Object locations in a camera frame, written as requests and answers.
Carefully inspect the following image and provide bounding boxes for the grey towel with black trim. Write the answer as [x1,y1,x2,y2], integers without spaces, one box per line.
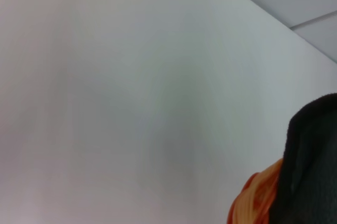
[268,92,337,224]

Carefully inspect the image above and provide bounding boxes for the orange woven plastic basket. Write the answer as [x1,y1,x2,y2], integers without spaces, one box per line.
[226,158,284,224]

